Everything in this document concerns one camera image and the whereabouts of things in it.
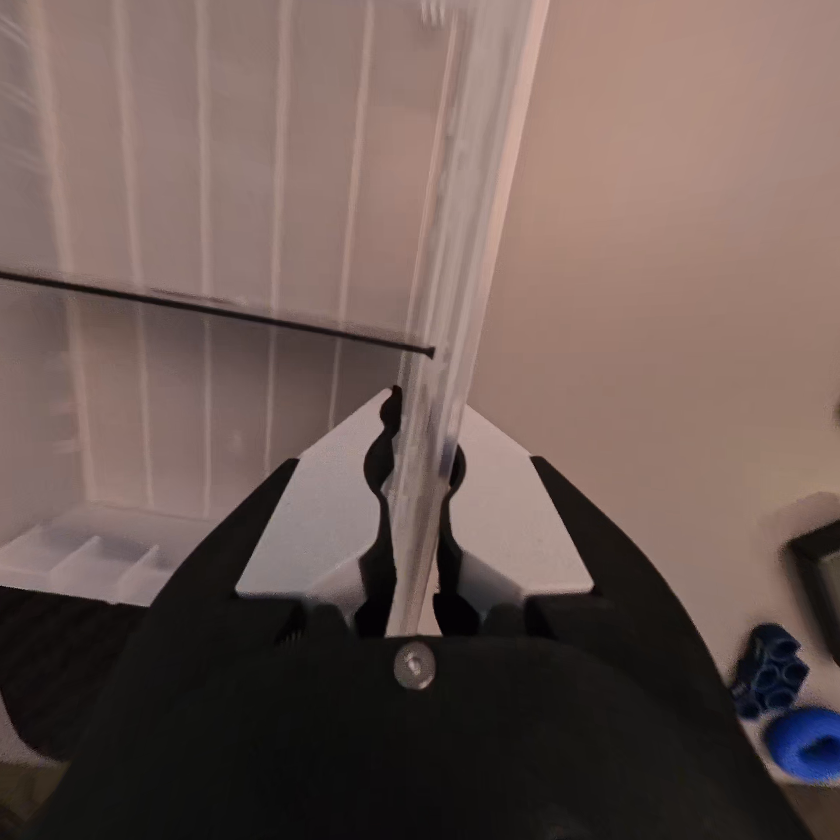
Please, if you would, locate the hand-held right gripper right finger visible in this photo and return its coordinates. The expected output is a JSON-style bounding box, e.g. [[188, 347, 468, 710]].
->
[[433, 403, 595, 637]]

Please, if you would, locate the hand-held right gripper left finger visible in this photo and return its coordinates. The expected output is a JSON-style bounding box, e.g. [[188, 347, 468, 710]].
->
[[235, 386, 403, 637]]

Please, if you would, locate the clear plastic bin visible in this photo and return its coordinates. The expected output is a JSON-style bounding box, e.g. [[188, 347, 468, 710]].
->
[[0, 0, 551, 637]]

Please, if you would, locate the blue tube block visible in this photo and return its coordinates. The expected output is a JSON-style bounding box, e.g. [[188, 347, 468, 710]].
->
[[731, 623, 811, 719]]

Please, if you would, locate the blue foam roll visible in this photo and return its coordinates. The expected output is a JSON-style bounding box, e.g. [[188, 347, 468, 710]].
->
[[764, 707, 840, 785]]

